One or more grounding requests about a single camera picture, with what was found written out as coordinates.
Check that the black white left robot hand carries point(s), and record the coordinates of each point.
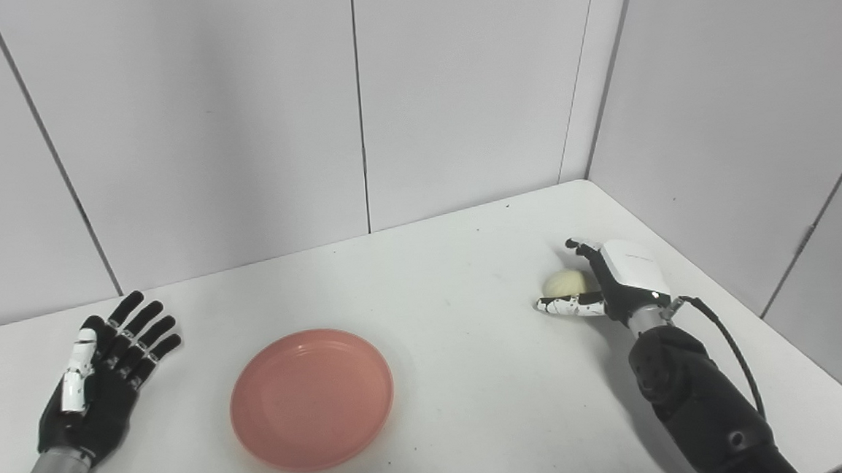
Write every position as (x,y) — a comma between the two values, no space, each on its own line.
(102,402)

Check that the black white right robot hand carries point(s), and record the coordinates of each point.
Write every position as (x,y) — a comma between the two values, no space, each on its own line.
(628,279)

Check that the cream steamed bun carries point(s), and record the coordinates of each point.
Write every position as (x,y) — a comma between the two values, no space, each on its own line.
(566,284)

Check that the pink round plate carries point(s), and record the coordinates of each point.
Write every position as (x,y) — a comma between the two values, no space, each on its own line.
(312,400)

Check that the metal door hinge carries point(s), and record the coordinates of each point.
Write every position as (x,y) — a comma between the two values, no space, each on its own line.
(805,238)

